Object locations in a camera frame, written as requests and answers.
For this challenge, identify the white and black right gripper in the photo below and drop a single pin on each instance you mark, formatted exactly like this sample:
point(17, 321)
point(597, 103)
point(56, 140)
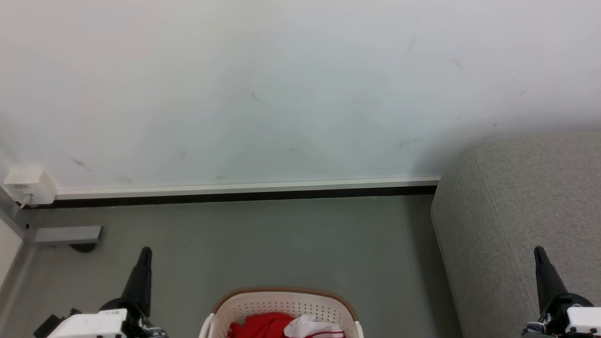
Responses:
point(580, 319)

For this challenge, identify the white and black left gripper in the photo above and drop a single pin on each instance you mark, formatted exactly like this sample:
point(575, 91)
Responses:
point(89, 325)

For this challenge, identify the red and white garment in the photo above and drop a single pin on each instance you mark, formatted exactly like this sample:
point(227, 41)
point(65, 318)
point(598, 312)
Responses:
point(267, 326)

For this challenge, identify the grey fabric sofa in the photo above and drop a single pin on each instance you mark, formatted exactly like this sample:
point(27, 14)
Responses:
point(516, 225)

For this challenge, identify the black caster wheel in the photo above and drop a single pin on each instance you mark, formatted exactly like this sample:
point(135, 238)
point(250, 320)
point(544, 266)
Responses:
point(83, 247)

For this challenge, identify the white and black baseboard strip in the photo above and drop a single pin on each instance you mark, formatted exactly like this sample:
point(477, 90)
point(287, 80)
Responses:
point(244, 191)

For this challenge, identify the cream perforated laundry basket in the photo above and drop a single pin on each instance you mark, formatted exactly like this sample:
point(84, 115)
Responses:
point(281, 303)

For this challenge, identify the grey metal frame foot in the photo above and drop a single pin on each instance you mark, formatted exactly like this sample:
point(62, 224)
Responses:
point(68, 234)

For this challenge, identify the grey metal frame leg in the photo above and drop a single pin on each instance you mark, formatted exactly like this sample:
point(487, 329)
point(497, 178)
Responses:
point(16, 234)

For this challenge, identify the white wall socket box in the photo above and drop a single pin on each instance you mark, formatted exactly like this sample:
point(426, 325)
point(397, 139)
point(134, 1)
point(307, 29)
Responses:
point(30, 184)

